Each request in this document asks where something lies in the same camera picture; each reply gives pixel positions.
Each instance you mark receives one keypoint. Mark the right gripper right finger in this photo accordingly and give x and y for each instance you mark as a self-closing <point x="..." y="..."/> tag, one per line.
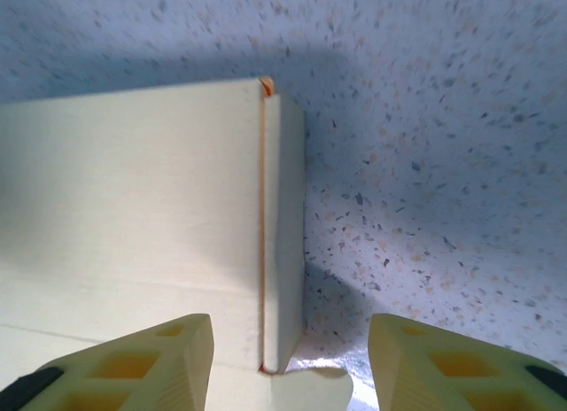
<point x="443" y="375"/>

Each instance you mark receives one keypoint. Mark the yellow paper box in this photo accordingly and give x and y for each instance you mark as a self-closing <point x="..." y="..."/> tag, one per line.
<point x="133" y="185"/>

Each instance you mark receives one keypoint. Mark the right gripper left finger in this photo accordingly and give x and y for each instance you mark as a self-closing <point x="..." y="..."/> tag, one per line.
<point x="146" y="375"/>

